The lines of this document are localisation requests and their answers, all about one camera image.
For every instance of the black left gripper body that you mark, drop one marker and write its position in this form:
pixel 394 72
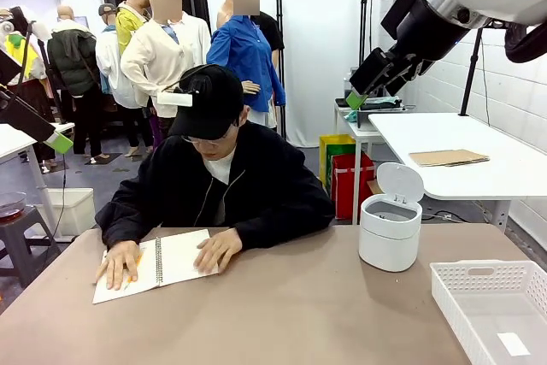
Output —
pixel 6 66

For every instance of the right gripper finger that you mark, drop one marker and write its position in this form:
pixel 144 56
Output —
pixel 412 66
pixel 372 72

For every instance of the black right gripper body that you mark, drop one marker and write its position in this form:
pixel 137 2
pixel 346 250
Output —
pixel 431 27

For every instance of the orange pencil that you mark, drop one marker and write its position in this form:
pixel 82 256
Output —
pixel 128 284

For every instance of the white spiral notebook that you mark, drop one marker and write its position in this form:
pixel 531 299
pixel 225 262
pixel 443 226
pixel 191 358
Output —
pixel 179 256

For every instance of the person left forearm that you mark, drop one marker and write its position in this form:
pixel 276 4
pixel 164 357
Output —
pixel 290 224

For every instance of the person right forearm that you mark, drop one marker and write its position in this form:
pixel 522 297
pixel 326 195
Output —
pixel 124 224

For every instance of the person right hand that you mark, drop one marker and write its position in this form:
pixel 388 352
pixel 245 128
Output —
pixel 117 262

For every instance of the person left hand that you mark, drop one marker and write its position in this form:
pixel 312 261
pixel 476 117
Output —
pixel 220 249

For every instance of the white desk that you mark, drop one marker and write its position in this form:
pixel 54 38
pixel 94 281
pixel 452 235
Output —
pixel 13 138

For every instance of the dark tray with teal contents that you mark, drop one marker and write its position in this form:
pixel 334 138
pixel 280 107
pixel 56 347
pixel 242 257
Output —
pixel 382 103

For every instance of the black double pole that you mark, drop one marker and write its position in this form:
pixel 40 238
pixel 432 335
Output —
pixel 366 31

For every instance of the teal cloth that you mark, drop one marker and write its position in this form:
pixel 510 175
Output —
pixel 351 116

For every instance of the black tripod stand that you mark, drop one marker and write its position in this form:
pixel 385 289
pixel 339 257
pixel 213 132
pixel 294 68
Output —
pixel 469 78

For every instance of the small white side table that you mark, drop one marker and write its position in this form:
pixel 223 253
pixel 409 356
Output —
pixel 359 134

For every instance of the large white table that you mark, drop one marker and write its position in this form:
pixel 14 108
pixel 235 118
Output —
pixel 461 134

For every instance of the yellow green bag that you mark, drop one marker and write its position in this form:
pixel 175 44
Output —
pixel 331 147

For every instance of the glass bowl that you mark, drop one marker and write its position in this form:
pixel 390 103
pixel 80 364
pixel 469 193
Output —
pixel 10 207

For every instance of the black stand pole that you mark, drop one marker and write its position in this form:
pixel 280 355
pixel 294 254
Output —
pixel 280 40

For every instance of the flat brown cardboard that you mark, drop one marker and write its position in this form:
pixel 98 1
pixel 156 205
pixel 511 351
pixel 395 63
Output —
pixel 448 157

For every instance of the white shirt mannequin grey cap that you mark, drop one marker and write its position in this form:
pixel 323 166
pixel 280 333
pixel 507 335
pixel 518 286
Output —
pixel 109 57

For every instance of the white storage crate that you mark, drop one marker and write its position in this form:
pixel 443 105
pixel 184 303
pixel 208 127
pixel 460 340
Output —
pixel 77 211

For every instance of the black t-shirt mannequin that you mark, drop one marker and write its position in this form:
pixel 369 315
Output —
pixel 273 27

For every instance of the grey plastic stool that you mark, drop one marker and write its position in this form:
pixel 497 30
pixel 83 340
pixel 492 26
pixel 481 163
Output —
pixel 17 232

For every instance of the red bag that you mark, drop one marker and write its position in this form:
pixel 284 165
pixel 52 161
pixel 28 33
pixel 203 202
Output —
pixel 350 185

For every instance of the yellow jacket mannequin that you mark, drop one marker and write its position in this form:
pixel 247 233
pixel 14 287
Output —
pixel 126 25

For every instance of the blue shirt mannequin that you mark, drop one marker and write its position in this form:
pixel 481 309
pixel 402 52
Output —
pixel 239 48

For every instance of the white cardigan mannequin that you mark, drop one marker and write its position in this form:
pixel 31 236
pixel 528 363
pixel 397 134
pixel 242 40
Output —
pixel 158 57

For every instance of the person torso black jacket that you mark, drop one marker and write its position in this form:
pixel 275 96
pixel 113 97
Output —
pixel 265 181

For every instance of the black baseball cap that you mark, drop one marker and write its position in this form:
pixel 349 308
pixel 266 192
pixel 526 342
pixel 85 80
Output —
pixel 213 100

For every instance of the person head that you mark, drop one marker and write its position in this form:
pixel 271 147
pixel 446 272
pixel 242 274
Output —
pixel 222 149

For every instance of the white lidded trash bin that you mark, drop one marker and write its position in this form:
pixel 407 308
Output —
pixel 386 241

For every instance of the white perforated plastic basket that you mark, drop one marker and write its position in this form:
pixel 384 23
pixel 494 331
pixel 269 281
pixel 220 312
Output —
pixel 453 292

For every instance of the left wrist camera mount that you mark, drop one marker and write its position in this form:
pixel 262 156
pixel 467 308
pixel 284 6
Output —
pixel 40 31

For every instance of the white head camera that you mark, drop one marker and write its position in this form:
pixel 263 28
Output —
pixel 175 99

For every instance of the thin frame glasses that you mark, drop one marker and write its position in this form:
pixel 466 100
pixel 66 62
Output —
pixel 205 139

